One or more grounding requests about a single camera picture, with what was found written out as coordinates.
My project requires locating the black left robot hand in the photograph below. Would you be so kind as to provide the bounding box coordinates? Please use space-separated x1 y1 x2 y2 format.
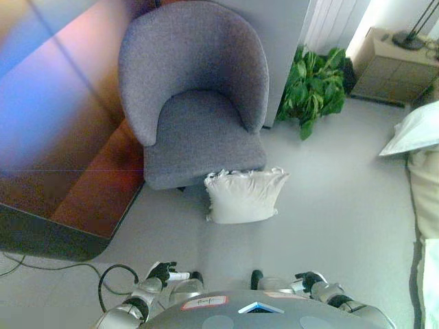
145 261 191 288

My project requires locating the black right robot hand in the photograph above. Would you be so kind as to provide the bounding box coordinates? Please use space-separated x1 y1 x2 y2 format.
294 271 329 295

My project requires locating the white fringed pillow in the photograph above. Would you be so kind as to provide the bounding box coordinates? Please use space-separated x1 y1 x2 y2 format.
203 167 291 225

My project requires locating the white bed pillow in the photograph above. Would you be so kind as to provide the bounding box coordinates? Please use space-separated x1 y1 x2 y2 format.
378 100 439 158

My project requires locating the silver left robot leg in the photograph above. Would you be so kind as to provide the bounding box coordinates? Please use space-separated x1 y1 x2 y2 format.
167 271 204 305

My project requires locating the silver robot leg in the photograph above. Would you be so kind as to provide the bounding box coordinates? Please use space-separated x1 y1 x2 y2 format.
250 269 302 296
167 271 204 305

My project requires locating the silver right robot leg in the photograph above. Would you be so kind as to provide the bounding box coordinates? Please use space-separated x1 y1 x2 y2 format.
250 269 302 296

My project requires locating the grey robot torso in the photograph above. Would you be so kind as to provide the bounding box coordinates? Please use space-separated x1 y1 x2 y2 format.
145 290 396 329

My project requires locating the cream bed with sheets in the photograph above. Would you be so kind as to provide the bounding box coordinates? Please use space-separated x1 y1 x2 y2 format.
406 149 439 329

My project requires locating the dark wooden desk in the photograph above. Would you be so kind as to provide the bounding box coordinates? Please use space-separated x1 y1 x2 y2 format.
0 0 162 262

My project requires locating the grey fabric tub armchair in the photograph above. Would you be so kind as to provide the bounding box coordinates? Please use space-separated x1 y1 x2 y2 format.
118 0 270 191

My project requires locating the green leafy potted plant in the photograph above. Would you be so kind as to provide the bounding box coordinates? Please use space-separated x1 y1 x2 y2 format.
276 45 353 141

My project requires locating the beige bedside cabinet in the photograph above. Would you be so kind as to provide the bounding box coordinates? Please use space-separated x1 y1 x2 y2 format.
348 26 439 108

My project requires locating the black floor lamp base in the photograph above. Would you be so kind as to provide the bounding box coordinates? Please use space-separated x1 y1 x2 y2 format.
392 0 434 51

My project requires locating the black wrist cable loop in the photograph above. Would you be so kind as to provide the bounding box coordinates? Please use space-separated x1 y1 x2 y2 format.
98 263 140 313

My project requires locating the black cable on floor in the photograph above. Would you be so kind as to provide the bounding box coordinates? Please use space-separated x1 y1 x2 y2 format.
0 252 114 277

